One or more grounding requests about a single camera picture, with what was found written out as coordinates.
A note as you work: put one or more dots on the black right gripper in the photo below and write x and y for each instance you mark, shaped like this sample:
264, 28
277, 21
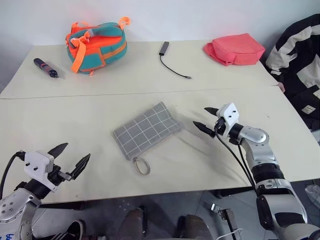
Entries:
220, 126

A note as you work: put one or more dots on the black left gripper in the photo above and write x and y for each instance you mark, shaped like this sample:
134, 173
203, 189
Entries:
57, 176

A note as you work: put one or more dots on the grey checked fabric pouch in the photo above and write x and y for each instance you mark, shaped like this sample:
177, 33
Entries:
145, 127

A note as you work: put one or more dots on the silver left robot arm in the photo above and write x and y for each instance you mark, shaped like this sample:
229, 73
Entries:
15, 207

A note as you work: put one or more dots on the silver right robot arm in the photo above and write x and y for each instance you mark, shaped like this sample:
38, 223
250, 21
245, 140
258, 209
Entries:
260, 140

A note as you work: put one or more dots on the person's bare hand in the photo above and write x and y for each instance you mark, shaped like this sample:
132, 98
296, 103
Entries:
281, 87

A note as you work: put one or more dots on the black and white shoe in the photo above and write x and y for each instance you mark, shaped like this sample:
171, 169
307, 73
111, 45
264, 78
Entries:
75, 228

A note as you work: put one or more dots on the coral pink fabric bag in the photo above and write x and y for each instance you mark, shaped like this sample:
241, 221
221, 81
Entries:
237, 47

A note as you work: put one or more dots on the dark rounded shape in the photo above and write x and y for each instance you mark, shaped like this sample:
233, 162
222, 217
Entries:
131, 223
195, 227

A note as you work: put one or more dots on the black cylindrical tool in bag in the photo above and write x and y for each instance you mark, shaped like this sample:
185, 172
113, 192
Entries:
40, 63

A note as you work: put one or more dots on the person in black white jacket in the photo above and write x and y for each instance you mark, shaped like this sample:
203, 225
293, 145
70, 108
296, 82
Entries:
300, 62

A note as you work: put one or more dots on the orange and teal backpack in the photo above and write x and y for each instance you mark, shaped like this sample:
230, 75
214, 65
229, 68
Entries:
110, 47

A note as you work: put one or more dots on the clear plastic bag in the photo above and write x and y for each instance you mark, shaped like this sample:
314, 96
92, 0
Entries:
313, 193

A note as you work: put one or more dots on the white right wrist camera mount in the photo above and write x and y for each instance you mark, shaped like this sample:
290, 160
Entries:
228, 112

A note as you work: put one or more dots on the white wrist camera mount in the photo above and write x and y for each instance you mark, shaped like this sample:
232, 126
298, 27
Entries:
228, 112
37, 162

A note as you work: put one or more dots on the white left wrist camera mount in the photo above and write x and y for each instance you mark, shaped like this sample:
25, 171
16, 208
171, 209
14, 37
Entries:
37, 162

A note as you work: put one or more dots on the black table frame bar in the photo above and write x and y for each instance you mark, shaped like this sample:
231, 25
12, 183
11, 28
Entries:
65, 206

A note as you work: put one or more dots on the black metal bar with bracket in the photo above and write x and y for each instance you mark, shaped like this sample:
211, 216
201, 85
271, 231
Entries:
230, 220

